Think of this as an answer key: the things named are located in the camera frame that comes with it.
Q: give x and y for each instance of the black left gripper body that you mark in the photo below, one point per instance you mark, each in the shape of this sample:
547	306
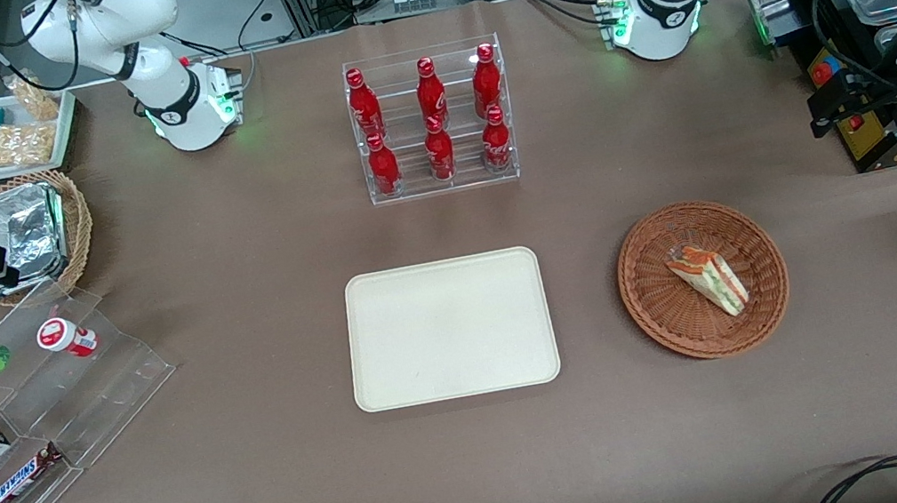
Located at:
868	97

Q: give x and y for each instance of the plastic-wrapped triangle sandwich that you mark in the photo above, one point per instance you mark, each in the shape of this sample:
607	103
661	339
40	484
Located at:
709	278

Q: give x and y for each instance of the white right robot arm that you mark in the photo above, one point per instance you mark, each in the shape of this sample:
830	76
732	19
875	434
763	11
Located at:
136	40

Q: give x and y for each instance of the small tan wicker basket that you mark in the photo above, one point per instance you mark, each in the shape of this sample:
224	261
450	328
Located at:
79	220

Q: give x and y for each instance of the large round brown wicker basket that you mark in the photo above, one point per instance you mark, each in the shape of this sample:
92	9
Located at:
664	307

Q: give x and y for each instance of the beige rectangular plastic tray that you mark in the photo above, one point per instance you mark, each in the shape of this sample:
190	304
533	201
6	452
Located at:
448	332

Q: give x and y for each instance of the silver foil-wrapped package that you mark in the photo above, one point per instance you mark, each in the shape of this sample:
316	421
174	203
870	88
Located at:
23	233

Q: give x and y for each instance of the red yogurt cup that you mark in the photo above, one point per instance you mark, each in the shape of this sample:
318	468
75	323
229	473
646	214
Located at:
64	336

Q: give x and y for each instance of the metal block with green light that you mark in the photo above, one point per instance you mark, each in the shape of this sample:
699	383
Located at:
771	16

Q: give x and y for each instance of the small clear peanut bag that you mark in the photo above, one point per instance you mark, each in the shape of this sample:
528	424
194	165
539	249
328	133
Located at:
35	96

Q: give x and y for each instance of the snickers chocolate bar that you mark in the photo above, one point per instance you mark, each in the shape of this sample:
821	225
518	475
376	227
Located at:
21	479

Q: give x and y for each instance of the red cola bottle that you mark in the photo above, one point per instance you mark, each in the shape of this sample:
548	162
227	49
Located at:
384	167
496	145
431	92
364	107
440	154
486	82

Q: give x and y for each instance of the clear acrylic bottle rack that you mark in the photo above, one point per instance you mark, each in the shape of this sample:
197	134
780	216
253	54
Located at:
473	176

